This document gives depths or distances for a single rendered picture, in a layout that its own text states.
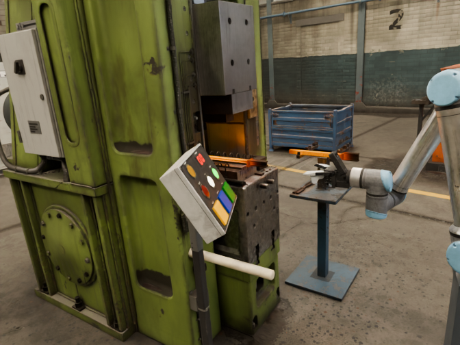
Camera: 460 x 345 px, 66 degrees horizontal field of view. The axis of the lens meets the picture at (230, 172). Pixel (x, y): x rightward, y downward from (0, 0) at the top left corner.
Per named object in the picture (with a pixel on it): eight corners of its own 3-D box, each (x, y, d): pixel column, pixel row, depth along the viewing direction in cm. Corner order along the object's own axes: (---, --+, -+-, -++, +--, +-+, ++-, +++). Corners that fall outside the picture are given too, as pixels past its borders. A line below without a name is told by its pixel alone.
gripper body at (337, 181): (322, 186, 165) (348, 189, 159) (322, 169, 162) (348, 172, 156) (327, 181, 171) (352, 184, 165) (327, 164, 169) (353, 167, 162)
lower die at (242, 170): (257, 172, 196) (255, 158, 194) (237, 184, 181) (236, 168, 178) (196, 165, 219) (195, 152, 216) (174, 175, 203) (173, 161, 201)
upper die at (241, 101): (253, 108, 186) (252, 90, 183) (233, 114, 170) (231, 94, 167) (190, 107, 208) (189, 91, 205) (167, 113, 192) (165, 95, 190)
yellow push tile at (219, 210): (229, 215, 129) (217, 199, 128) (226, 224, 122) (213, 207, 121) (225, 218, 130) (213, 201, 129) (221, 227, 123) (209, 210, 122)
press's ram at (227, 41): (264, 87, 194) (261, 7, 182) (225, 95, 163) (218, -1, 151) (202, 88, 216) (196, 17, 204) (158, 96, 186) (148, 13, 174)
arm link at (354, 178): (359, 171, 153) (365, 165, 160) (348, 170, 155) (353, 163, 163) (359, 190, 155) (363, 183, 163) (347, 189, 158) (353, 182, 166)
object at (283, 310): (311, 305, 226) (311, 304, 225) (270, 372, 180) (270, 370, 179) (257, 288, 247) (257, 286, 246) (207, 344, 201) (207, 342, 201)
